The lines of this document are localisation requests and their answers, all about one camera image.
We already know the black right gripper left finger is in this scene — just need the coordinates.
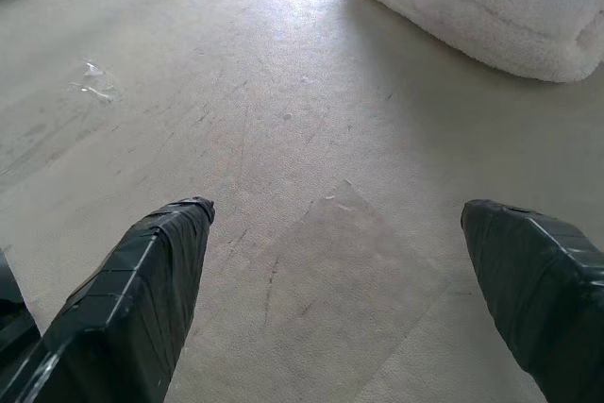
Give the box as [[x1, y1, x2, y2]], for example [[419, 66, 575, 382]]
[[0, 194, 218, 403]]

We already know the white terry towel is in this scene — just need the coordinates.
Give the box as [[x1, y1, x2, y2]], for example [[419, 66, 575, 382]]
[[340, 0, 604, 84]]

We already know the clear tape patch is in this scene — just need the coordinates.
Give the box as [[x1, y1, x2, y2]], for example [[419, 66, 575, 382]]
[[276, 180, 454, 361]]

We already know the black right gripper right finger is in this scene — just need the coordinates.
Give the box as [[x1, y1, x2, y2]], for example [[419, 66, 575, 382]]
[[461, 198, 604, 403]]

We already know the clear tape scrap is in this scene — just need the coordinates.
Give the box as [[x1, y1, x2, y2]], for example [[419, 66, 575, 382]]
[[70, 61, 125, 106]]

